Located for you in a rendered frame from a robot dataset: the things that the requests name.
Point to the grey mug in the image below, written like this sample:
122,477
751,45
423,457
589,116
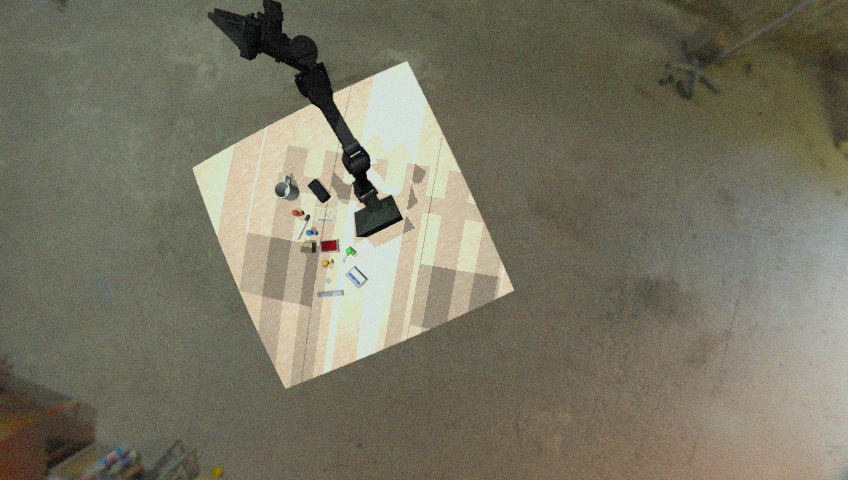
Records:
285,190

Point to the white marker with black cap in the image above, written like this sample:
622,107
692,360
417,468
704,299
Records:
302,227

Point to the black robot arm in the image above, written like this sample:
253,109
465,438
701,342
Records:
315,85

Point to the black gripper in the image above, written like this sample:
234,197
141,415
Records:
245,32

